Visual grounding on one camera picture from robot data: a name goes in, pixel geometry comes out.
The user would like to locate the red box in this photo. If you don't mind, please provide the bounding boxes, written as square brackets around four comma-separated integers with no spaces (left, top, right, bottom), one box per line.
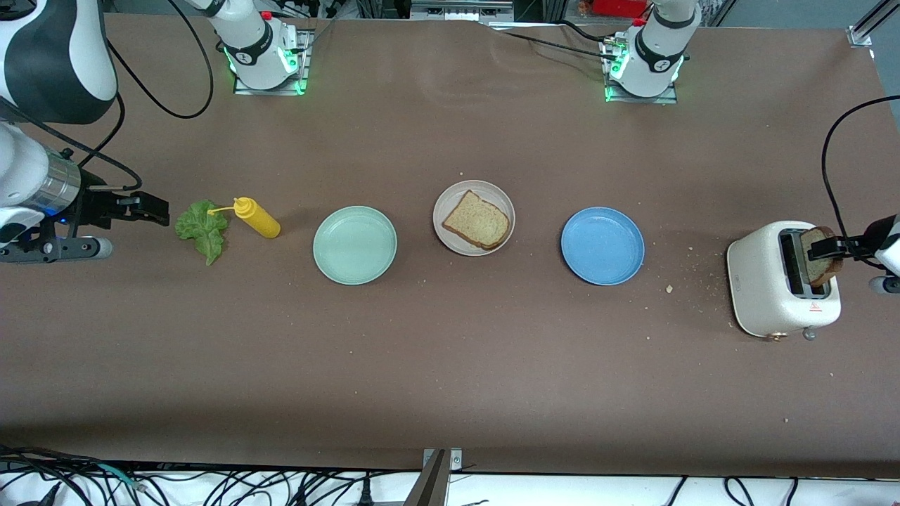
[589,0,649,18]

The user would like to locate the aluminium corner profile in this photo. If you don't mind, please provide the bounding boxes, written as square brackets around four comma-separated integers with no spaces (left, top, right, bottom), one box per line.
[847,0,900,48]

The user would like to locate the green lettuce leaf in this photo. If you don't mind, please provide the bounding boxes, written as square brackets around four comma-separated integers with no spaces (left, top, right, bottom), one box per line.
[174,200,230,266]

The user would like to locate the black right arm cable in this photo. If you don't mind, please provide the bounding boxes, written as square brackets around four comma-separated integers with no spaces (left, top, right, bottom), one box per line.
[105,0,215,120]

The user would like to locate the metal table edge bracket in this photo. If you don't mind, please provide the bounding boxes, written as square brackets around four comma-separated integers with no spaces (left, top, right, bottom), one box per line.
[404,448,465,506]

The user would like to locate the teal floor cable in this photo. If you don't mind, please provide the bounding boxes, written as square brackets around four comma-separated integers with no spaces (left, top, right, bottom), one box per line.
[95,462,148,491]

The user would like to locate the aluminium frame equipment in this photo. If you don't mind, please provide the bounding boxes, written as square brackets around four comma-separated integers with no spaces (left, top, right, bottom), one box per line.
[410,0,515,22]

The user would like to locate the brown bread slice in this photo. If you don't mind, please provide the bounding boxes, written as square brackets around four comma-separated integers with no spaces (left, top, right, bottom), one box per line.
[442,190,510,249]
[800,226,844,287]

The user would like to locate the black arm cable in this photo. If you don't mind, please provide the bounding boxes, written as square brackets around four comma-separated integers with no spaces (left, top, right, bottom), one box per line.
[821,95,900,268]
[105,0,215,120]

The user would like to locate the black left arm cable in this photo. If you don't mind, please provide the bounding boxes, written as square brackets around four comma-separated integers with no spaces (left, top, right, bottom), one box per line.
[821,95,900,268]

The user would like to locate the mint green plate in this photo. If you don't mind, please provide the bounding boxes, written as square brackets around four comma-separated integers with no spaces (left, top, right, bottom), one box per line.
[313,206,398,286]

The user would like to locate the beige plate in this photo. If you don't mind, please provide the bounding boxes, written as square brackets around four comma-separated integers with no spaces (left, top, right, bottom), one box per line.
[432,180,516,257]

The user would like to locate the tangled black floor cables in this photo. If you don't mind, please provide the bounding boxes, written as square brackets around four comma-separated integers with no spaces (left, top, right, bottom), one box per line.
[0,444,394,506]

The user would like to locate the blue plate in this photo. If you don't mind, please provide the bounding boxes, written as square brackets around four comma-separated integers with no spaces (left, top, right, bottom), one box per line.
[560,207,645,286]

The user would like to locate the yellow squeeze bottle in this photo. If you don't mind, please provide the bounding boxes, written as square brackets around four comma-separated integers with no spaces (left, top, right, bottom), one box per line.
[208,197,282,240]

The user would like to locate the white toaster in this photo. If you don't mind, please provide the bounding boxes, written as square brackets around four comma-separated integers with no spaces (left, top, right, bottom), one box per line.
[726,221,842,342]

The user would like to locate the black base cable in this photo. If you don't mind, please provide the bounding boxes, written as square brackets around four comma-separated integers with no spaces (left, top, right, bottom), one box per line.
[485,20,619,57]

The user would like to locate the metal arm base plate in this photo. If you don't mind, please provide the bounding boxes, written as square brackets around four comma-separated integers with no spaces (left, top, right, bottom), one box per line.
[232,28,314,96]
[601,39,680,105]

